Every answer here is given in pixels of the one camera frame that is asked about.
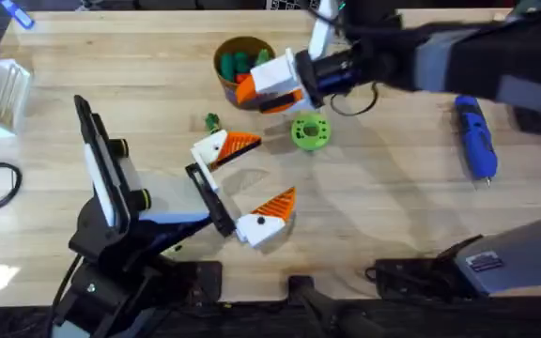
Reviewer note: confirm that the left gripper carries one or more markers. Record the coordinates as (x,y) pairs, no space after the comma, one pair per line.
(172,197)

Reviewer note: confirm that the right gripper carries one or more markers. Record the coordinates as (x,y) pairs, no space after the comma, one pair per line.
(336,70)

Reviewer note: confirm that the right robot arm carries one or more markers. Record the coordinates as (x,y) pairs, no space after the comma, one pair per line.
(524,61)

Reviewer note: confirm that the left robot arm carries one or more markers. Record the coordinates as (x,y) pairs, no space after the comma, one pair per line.
(111,256)

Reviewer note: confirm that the green toy vegetable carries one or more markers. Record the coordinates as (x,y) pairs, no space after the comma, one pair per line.
(212,123)

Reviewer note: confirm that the blue electric screwdriver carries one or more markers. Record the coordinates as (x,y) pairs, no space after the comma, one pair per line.
(476,138)

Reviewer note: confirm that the orange ribbed wedge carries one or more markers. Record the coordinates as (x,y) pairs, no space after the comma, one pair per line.
(281,205)

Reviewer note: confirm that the green disc with holes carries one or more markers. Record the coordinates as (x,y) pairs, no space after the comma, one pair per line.
(301,133)

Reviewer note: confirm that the brown tub with toys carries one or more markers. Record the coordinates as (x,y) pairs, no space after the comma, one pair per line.
(233,61)

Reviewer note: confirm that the right wrist upright plate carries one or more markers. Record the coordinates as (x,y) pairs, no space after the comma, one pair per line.
(321,35)

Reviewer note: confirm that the wrist upright plate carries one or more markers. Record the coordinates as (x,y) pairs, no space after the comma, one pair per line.
(321,35)
(93,136)

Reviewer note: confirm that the left wrist upright plate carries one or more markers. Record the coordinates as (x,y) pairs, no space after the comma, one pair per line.
(93,136)

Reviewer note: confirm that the clear plastic box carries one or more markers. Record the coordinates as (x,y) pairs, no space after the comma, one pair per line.
(3,101)

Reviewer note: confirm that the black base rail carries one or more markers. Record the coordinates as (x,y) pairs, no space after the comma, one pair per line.
(392,321)

